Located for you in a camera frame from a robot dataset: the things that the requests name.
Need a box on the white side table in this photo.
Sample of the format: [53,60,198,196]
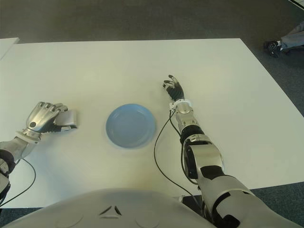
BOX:
[0,37,20,61]

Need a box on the grey trouser leg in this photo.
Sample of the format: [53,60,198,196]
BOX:
[280,20,304,54]

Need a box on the white square charger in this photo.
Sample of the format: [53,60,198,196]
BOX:
[56,109,78,131]

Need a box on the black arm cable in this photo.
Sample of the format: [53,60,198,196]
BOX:
[153,111,207,214]
[0,158,37,207]

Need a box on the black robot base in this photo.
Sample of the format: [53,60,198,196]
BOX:
[181,195,209,218]

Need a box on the blue plastic plate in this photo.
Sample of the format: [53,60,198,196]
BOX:
[105,103,157,149]

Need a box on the black dotted shoe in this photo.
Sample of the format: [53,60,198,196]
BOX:
[264,40,282,57]

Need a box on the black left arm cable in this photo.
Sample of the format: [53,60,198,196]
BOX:
[0,158,37,207]

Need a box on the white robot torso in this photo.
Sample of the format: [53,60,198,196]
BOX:
[2,187,214,228]

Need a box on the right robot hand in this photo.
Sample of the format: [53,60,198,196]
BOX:
[162,74,185,102]

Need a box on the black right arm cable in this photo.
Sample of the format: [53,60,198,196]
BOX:
[153,111,207,214]

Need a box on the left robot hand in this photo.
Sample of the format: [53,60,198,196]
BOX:
[22,101,78,140]

